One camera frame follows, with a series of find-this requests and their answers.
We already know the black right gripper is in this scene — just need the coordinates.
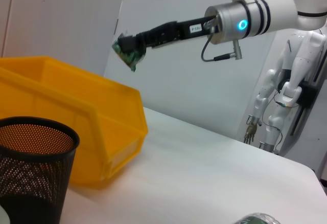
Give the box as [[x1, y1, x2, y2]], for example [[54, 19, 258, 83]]
[[119, 15, 218, 54]]

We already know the green plastic wrapper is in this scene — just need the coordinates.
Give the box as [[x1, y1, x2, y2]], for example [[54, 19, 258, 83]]
[[111, 31, 147, 73]]

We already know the clear green-label water bottle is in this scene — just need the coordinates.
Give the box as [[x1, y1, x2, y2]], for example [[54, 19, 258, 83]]
[[231, 212, 281, 224]]

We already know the black mesh pen cup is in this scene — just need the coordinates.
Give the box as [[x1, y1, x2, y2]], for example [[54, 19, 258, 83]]
[[0, 116, 80, 224]]

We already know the green glass fruit plate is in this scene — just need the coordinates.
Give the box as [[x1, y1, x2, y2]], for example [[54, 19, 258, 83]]
[[0, 203, 11, 224]]

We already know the yellow plastic bin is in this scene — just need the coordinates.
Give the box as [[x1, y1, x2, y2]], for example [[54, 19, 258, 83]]
[[0, 56, 149, 190]]

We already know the white humanoid robot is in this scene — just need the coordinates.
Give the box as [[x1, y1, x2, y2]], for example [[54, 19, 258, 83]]
[[242, 26, 327, 155]]

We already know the grey right arm cable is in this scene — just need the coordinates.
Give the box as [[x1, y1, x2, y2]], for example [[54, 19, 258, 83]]
[[201, 20, 236, 62]]

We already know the black robot stand rail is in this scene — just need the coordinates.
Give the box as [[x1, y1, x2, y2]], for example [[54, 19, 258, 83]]
[[291, 52, 327, 136]]

